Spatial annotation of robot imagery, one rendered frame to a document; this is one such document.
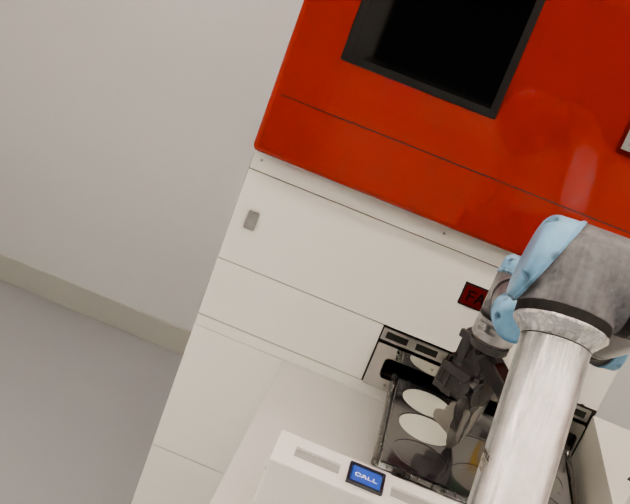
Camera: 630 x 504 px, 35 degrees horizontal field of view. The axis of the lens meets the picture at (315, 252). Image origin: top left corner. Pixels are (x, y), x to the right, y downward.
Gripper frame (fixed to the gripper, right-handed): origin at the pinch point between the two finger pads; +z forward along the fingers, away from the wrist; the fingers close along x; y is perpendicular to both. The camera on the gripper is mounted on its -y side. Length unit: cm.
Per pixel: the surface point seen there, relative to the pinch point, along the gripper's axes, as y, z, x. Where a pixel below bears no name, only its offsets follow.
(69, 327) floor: 184, 91, -70
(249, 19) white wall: 172, -33, -96
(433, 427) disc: 6.2, 1.2, -2.5
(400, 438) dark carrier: 6.0, 1.3, 8.3
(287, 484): 0.9, -1.9, 45.0
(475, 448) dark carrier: -1.4, 1.4, -6.0
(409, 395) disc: 15.8, 1.3, -7.4
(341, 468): -1.7, -4.7, 37.2
